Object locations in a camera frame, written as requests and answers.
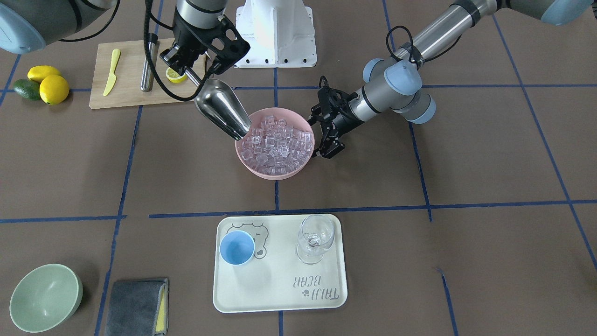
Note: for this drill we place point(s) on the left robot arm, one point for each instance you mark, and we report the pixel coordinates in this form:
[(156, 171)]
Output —
[(395, 83)]

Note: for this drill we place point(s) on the green bowl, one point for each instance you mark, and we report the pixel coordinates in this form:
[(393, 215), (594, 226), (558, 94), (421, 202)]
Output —
[(45, 298)]

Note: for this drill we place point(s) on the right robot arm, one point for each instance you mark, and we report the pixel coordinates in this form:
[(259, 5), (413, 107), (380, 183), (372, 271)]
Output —
[(198, 26)]

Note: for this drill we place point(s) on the grey folded cloth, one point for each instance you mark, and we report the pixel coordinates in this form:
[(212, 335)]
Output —
[(138, 308)]

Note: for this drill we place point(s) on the whole yellow lemon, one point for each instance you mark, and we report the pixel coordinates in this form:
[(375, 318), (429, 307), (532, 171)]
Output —
[(54, 89)]

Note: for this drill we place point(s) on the pink bowl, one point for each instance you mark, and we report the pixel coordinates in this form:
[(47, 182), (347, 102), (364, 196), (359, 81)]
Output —
[(275, 144)]

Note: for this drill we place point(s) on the wooden cutting board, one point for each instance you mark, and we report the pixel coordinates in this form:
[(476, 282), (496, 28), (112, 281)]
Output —
[(129, 70)]

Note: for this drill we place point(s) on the metal ice scoop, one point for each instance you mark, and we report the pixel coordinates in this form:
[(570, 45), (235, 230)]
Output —
[(218, 103)]

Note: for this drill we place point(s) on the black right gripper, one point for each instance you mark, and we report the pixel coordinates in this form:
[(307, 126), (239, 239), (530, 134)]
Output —
[(188, 35)]

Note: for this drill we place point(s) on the yellow plastic knife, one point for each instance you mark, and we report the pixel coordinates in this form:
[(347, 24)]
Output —
[(112, 77)]

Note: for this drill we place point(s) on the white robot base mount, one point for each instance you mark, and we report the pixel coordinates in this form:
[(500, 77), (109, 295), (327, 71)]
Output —
[(281, 34)]

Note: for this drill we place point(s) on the lemon half slice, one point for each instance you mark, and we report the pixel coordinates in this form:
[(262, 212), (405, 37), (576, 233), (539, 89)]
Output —
[(174, 77)]

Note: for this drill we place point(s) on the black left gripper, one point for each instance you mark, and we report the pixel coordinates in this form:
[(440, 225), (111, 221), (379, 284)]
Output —
[(345, 120)]

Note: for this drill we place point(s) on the clear wine glass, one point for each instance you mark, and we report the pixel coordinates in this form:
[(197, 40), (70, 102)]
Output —
[(314, 238)]

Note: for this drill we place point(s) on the light blue cup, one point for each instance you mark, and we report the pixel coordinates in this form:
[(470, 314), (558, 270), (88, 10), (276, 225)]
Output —
[(237, 248)]

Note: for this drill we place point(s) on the clear ice cubes pile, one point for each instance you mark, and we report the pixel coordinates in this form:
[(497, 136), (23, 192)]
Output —
[(277, 144)]

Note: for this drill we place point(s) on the green avocado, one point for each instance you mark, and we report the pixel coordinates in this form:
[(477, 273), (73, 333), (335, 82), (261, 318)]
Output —
[(27, 89)]

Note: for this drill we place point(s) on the cream bear tray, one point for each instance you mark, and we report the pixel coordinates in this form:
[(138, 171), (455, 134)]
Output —
[(275, 278)]

